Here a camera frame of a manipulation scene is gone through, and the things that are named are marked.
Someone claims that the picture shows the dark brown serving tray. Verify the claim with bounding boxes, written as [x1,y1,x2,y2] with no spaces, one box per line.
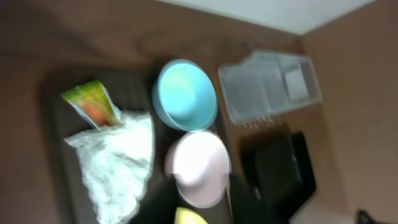
[39,70,237,224]

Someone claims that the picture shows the light blue bowl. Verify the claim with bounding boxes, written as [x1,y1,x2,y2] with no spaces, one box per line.
[151,58,218,131]

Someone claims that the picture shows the pink bowl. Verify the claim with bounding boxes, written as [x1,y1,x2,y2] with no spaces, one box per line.
[164,130,231,208]

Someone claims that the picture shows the clear plastic container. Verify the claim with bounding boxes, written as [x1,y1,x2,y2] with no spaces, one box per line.
[218,51,323,124]

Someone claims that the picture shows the yellow orange snack wrapper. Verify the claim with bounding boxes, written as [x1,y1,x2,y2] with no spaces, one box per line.
[60,80,120,128]

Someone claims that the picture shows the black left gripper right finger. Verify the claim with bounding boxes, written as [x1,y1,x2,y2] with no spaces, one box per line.
[229,174,289,224]

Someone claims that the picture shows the yellow plate with rice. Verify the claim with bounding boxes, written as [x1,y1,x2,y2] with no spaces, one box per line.
[174,207,208,224]

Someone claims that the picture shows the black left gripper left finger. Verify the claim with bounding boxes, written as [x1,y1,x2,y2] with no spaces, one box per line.
[129,176,179,224]

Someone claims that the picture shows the crumpled white napkin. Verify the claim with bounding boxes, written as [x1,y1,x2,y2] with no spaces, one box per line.
[64,111,155,224]

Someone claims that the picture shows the black plastic bin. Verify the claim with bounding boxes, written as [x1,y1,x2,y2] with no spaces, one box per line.
[240,132,317,219]

